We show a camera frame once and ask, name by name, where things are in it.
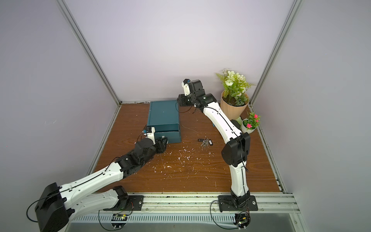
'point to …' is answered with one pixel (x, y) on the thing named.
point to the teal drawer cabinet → (164, 116)
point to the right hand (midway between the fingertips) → (180, 95)
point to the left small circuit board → (119, 217)
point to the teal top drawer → (172, 137)
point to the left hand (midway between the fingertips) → (167, 139)
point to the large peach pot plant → (234, 98)
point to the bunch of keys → (206, 141)
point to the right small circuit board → (242, 220)
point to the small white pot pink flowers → (249, 125)
